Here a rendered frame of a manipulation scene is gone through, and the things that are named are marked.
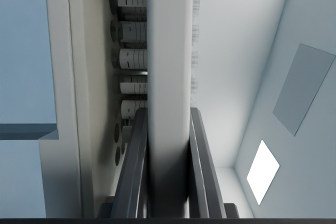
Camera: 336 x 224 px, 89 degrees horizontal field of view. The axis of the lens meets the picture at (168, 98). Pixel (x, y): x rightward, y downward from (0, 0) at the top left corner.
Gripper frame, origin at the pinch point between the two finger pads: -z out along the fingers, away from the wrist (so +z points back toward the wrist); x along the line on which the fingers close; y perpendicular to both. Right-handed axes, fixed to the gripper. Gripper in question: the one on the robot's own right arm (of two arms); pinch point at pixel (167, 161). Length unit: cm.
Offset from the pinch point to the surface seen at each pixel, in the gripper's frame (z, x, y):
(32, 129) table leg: -31, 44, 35
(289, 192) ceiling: -100, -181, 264
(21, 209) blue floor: -39, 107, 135
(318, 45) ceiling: -195, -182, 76
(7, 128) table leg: -32, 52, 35
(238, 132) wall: -248, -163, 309
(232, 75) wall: -270, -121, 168
